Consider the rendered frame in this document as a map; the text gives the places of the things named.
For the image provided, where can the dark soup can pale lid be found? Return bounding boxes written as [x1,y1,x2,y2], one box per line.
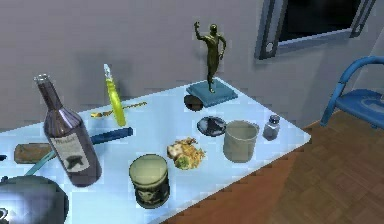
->
[128,153,171,210]

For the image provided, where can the pale blue dining table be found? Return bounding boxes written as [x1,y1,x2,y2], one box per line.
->
[0,77,312,224]

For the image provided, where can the dark brown round potato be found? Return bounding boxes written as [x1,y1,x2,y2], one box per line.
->
[183,94,204,112]

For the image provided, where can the grey-green cup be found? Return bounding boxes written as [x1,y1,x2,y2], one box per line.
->
[222,119,260,164]

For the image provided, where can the gold figure statue blue base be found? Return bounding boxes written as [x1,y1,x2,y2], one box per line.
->
[185,21,239,108]

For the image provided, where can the yellow spray bottle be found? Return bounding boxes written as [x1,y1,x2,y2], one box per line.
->
[102,63,127,128]

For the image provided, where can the glass salt shaker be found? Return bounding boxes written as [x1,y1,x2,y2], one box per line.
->
[262,114,281,141]

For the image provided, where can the dark wine bottle with label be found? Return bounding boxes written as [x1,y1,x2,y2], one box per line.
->
[33,73,103,188]

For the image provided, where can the grey framed window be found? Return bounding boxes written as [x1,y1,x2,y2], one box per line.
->
[254,0,377,61]

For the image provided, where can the blue chair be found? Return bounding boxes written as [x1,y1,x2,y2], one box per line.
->
[320,55,384,130]

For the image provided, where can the blue handled knife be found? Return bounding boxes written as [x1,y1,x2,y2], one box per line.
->
[89,126,134,145]

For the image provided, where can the teal spatula handle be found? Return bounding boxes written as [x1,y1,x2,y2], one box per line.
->
[24,150,58,177]

